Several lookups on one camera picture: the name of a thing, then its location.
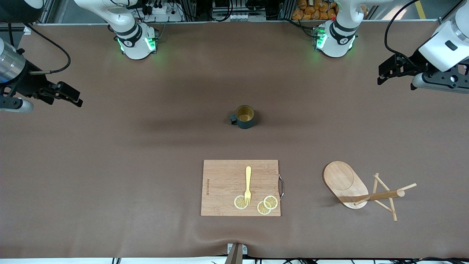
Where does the dark green cup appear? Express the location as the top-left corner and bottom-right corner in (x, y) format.
(230, 105), (256, 129)

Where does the wooden cup rack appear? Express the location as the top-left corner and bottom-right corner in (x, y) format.
(322, 161), (418, 222)

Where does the bag of orange snacks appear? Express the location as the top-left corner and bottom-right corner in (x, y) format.
(292, 0), (339, 21)

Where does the brown table cover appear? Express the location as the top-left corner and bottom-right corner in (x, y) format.
(0, 20), (469, 259)

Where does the white power strip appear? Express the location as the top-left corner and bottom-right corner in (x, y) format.
(140, 0), (185, 23)

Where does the grey control box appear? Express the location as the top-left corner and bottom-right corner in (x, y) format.
(212, 0), (269, 22)

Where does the bamboo cutting board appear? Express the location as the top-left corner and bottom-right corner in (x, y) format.
(201, 159), (285, 217)

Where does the yellow fork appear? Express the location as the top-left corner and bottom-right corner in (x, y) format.
(244, 166), (252, 206)

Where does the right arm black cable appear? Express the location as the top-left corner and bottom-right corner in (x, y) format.
(7, 23), (71, 75)

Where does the aluminium frame strut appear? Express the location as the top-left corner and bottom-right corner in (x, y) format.
(438, 0), (469, 26)
(37, 0), (55, 25)

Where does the camera mount post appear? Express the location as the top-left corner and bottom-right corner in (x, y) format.
(224, 243), (248, 264)

